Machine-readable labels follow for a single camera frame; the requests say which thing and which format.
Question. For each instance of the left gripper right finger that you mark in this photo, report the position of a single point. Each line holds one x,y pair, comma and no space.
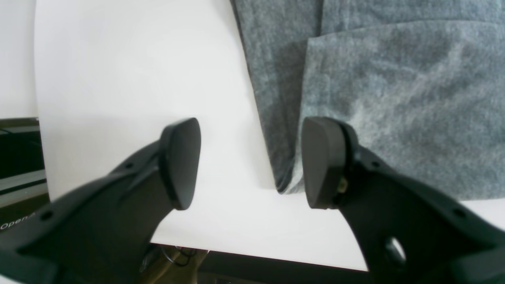
407,231

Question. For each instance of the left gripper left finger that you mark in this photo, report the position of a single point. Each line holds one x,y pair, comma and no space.
99,232

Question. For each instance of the grey T-shirt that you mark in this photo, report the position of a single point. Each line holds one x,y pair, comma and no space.
420,81

